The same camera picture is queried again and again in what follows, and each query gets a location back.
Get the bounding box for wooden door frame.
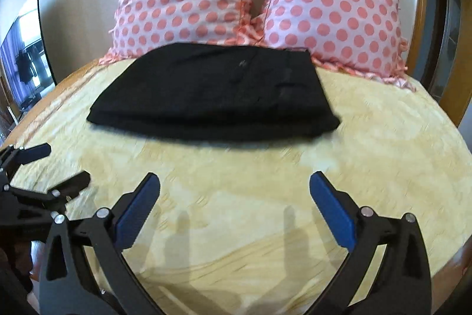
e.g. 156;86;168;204
401;0;471;125

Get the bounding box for right pink polka dot pillow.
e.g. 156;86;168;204
253;0;413;89

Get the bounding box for black pants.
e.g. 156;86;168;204
87;43;340;142

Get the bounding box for yellow orange patterned bedspread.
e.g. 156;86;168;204
6;61;471;314

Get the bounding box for black flat screen television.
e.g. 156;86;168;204
1;0;56;113

